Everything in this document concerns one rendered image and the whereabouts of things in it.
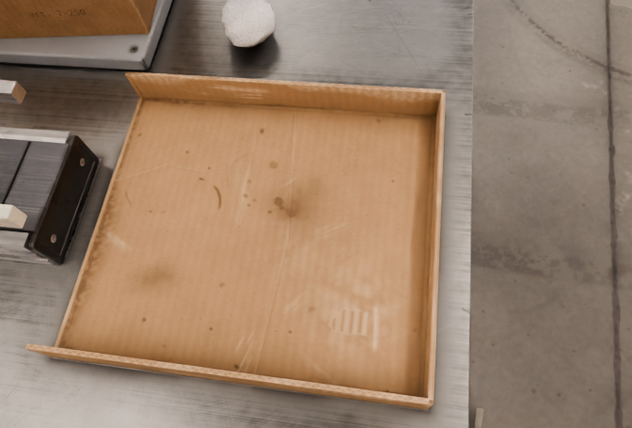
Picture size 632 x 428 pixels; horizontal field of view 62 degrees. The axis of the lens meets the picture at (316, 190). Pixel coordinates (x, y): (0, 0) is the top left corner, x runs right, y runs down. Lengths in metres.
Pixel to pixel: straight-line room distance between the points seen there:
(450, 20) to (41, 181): 0.42
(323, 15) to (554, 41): 1.23
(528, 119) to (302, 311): 1.22
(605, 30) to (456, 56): 1.30
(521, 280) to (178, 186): 1.01
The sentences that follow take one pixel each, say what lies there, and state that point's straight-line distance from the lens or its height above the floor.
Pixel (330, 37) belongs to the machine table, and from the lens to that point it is 0.58.
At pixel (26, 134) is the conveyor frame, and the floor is 0.88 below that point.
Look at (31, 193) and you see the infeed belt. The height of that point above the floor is 0.88.
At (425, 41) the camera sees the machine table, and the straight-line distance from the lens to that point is 0.57.
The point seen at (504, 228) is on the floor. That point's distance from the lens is 1.40.
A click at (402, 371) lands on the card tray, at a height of 0.83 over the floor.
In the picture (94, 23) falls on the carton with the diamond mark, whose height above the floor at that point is 0.87.
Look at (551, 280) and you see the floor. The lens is 1.38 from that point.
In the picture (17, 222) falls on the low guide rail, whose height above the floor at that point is 0.90.
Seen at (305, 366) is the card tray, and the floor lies 0.83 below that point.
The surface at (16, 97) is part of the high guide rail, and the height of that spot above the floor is 0.96.
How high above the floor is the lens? 1.26
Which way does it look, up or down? 63 degrees down
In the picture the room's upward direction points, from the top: 11 degrees counter-clockwise
